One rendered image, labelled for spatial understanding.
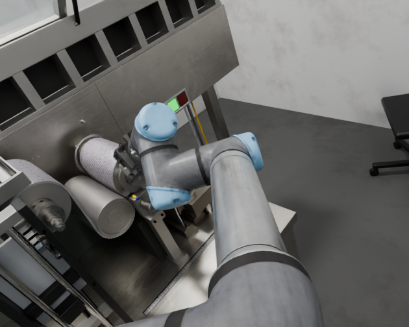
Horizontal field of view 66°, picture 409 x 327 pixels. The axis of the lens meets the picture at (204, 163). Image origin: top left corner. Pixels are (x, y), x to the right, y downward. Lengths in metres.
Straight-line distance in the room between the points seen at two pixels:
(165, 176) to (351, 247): 1.71
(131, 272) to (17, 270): 0.49
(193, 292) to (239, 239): 0.73
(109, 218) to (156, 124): 0.44
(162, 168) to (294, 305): 0.37
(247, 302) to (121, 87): 1.09
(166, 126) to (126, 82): 0.71
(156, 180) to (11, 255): 0.35
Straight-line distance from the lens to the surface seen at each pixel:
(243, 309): 0.24
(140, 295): 1.11
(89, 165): 1.06
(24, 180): 0.79
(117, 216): 0.96
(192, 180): 0.56
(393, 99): 2.43
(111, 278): 1.22
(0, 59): 1.12
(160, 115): 0.58
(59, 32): 1.17
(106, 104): 1.23
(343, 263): 2.08
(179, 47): 1.42
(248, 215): 0.35
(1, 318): 1.38
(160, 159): 0.57
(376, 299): 1.98
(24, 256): 0.78
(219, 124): 1.88
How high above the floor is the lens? 1.74
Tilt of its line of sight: 35 degrees down
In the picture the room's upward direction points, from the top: 22 degrees counter-clockwise
